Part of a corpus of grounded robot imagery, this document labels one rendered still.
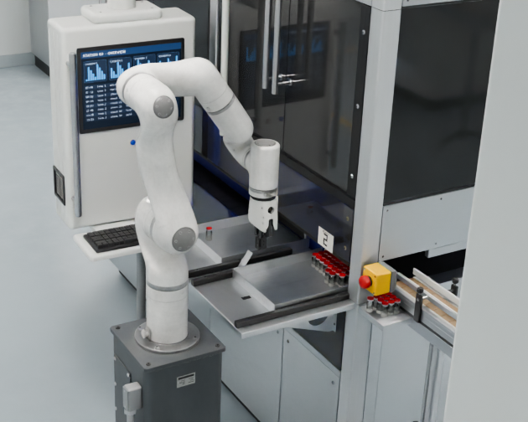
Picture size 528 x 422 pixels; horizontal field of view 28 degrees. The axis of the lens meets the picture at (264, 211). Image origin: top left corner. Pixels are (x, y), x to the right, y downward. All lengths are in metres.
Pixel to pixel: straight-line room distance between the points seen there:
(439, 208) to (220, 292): 0.73
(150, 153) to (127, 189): 1.12
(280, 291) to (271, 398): 0.73
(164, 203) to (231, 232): 0.88
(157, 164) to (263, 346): 1.28
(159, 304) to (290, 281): 0.55
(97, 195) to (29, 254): 1.68
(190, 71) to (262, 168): 0.39
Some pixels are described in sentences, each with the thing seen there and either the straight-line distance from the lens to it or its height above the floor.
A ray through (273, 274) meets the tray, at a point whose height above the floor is 0.88.
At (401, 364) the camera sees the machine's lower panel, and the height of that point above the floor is 0.60.
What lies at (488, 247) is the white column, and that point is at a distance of 1.41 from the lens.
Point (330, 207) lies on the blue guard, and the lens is 3.28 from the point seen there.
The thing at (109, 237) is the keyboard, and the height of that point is 0.83.
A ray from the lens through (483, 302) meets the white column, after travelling 1.45.
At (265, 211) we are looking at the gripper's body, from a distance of 3.02.
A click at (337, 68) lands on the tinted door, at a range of 3.16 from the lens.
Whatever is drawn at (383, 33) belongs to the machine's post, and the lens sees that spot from 2.95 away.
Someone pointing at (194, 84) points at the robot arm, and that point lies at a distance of 2.77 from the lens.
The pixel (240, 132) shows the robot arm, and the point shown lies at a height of 1.48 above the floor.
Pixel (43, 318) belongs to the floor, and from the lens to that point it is 4.92.
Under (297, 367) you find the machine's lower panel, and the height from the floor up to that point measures 0.47.
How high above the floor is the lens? 2.49
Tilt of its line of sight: 25 degrees down
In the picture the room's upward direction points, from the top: 2 degrees clockwise
